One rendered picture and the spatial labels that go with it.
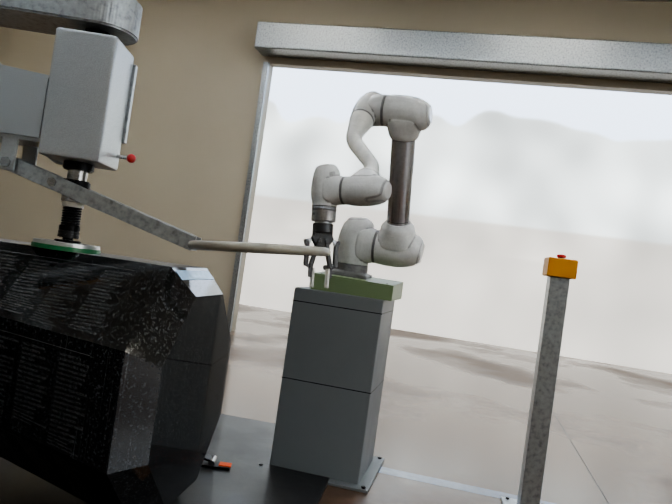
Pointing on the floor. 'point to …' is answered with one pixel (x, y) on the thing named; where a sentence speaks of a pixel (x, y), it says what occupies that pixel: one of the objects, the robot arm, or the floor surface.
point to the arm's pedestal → (333, 387)
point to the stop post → (544, 379)
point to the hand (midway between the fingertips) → (319, 278)
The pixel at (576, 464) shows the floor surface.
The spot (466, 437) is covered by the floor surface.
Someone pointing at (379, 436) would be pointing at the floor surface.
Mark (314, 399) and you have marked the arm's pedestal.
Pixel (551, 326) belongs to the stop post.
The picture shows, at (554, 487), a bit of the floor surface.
